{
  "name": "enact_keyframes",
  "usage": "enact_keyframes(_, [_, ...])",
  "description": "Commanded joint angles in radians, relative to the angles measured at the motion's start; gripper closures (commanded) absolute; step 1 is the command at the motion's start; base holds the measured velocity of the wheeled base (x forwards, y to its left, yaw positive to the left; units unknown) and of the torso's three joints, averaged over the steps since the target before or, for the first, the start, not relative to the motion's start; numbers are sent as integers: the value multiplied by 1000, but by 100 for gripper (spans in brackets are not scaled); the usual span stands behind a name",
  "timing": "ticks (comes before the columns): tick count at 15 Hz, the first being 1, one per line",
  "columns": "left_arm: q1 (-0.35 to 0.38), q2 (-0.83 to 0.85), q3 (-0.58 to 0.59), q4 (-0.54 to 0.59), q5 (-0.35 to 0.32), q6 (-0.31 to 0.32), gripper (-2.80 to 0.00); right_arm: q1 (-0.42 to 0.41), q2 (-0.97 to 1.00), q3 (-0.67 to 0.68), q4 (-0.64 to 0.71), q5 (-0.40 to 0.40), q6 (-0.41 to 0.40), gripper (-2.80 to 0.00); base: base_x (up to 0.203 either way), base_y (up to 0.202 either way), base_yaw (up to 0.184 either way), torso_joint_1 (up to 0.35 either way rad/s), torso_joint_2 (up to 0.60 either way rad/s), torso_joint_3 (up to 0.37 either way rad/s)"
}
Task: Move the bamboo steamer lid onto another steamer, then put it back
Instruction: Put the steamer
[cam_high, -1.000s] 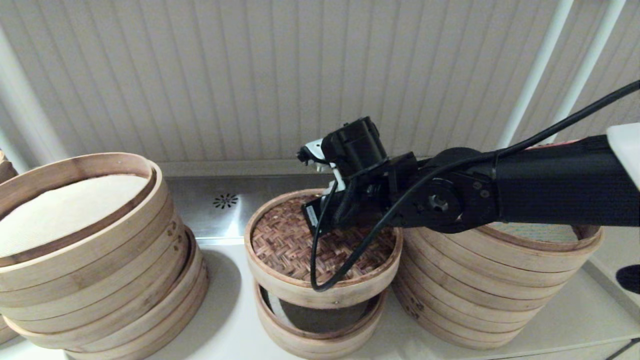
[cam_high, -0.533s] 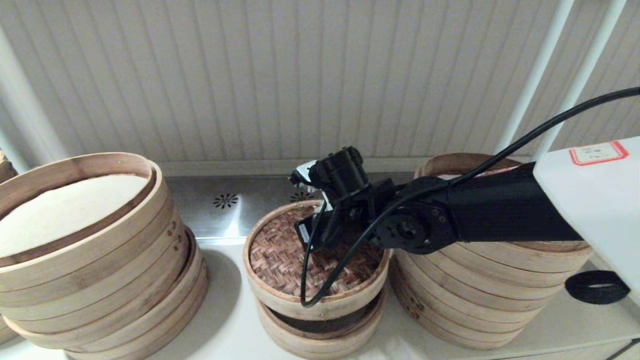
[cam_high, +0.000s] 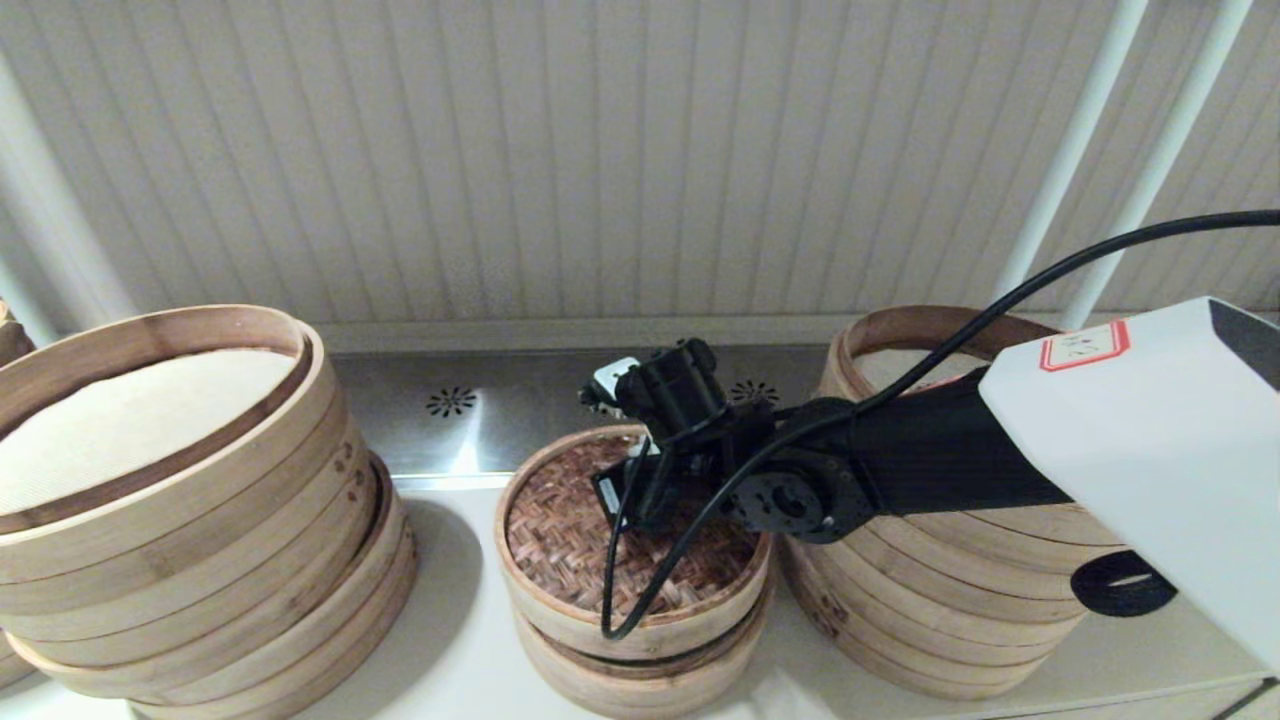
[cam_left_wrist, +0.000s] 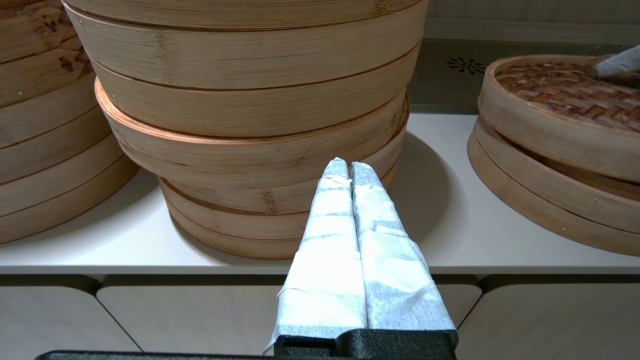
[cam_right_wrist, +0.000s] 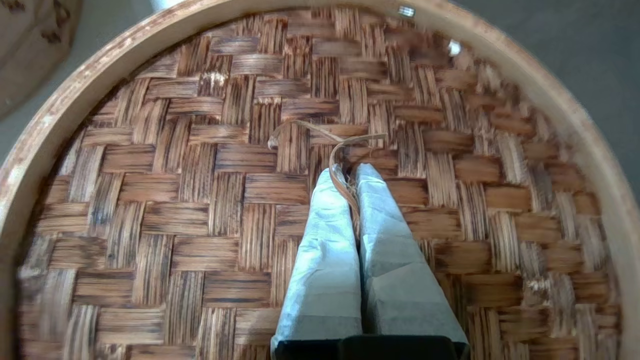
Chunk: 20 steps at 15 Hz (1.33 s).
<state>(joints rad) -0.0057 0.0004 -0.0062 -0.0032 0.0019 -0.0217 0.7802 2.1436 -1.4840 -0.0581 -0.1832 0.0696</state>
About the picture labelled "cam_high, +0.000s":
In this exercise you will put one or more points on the large bamboo steamer basket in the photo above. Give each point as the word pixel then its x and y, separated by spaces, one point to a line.
pixel 12 660
pixel 300 700
pixel 400 545
pixel 1000 570
pixel 900 660
pixel 200 540

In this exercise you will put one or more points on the dark-spotted bamboo steamer basket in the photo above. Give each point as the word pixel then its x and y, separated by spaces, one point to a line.
pixel 12 340

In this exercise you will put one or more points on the stainless steel vent panel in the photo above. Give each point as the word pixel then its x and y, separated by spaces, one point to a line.
pixel 500 420

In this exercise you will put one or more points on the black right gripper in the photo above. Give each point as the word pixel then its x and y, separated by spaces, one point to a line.
pixel 650 495

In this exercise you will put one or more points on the thick white pipe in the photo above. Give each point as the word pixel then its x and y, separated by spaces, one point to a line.
pixel 50 220

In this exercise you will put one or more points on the woven bamboo steamer lid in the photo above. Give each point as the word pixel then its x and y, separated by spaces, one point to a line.
pixel 560 540

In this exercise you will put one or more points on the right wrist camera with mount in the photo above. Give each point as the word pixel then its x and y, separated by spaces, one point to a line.
pixel 670 385

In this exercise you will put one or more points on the small bamboo steamer basket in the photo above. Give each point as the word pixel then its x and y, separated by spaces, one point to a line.
pixel 640 690

